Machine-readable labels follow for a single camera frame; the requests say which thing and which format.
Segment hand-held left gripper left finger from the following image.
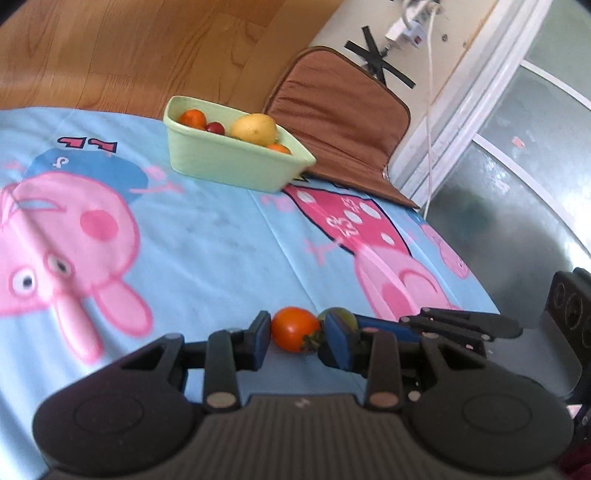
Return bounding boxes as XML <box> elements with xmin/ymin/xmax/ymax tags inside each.
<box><xmin>111</xmin><ymin>311</ymin><xmax>273</xmax><ymax>413</ymax></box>

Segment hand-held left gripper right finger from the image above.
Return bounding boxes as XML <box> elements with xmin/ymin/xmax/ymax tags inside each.
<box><xmin>318</xmin><ymin>313</ymin><xmax>485</xmax><ymax>412</ymax></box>

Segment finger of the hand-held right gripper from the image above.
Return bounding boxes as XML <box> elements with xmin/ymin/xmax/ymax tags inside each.
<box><xmin>353</xmin><ymin>308</ymin><xmax>525</xmax><ymax>344</ymax></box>

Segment small green tomato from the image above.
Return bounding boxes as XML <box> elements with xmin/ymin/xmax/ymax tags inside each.
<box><xmin>318</xmin><ymin>308</ymin><xmax>359</xmax><ymax>333</ymax></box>

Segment small orange tomato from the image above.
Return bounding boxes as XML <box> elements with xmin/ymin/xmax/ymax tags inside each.
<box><xmin>271</xmin><ymin>307</ymin><xmax>325</xmax><ymax>354</ymax></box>

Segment light green bowl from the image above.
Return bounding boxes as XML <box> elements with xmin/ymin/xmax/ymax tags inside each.
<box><xmin>163</xmin><ymin>95</ymin><xmax>317</xmax><ymax>193</ymax></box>

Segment large yellow citrus fruit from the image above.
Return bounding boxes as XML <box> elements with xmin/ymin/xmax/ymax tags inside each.
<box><xmin>230</xmin><ymin>113</ymin><xmax>278</xmax><ymax>147</ymax></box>

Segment cartoon pig printed blanket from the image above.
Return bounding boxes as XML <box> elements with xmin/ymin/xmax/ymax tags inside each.
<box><xmin>0</xmin><ymin>107</ymin><xmax>502</xmax><ymax>480</ymax></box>

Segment brown seat cushion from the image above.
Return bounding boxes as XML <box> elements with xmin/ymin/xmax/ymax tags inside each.
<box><xmin>268</xmin><ymin>46</ymin><xmax>421</xmax><ymax>209</ymax></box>

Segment black tape strip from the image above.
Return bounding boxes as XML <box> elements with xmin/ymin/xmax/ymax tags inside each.
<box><xmin>345</xmin><ymin>41</ymin><xmax>416</xmax><ymax>88</ymax></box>
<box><xmin>361</xmin><ymin>27</ymin><xmax>387</xmax><ymax>85</ymax></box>

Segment white plug adapter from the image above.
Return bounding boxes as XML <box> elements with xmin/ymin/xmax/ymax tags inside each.
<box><xmin>385</xmin><ymin>18</ymin><xmax>426</xmax><ymax>48</ymax></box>

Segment white power strip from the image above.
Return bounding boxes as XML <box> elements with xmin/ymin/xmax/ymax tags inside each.
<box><xmin>401</xmin><ymin>0</ymin><xmax>445</xmax><ymax>20</ymax></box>

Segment white cable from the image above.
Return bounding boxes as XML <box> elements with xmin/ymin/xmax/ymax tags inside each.
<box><xmin>424</xmin><ymin>4</ymin><xmax>440</xmax><ymax>217</ymax></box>

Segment white window frame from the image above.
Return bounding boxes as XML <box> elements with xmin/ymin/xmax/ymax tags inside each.
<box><xmin>392</xmin><ymin>0</ymin><xmax>591</xmax><ymax>259</ymax></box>

